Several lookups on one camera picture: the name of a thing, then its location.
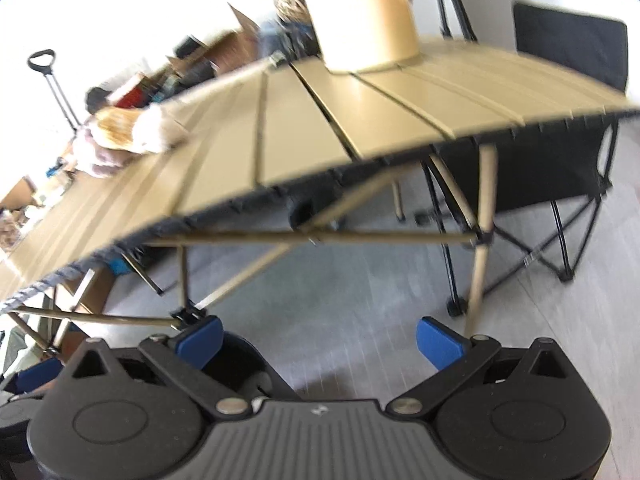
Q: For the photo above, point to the black folding chair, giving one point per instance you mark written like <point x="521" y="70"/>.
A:
<point x="565" y="45"/>

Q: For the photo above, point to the khaki folding table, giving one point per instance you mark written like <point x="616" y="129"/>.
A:
<point x="300" y="125"/>

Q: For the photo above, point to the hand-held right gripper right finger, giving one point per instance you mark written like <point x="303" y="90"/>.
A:
<point x="437" y="342"/>

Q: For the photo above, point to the open brown cardboard box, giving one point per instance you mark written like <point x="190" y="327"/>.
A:
<point x="230" y="52"/>

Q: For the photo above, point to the cardboard box with liner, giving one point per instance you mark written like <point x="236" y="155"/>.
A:
<point x="95" y="290"/>

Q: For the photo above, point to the yellow white plush toy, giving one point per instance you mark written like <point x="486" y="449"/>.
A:
<point x="145" y="130"/>

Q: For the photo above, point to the beige bottle grey band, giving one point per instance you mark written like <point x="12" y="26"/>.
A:
<point x="365" y="20"/>

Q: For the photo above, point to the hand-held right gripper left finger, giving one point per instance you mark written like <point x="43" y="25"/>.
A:
<point x="200" y="340"/>

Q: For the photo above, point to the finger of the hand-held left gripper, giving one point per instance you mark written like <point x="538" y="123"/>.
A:
<point x="37" y="375"/>

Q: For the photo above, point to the woven rattan ball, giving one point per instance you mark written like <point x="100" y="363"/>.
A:
<point x="290" y="0"/>

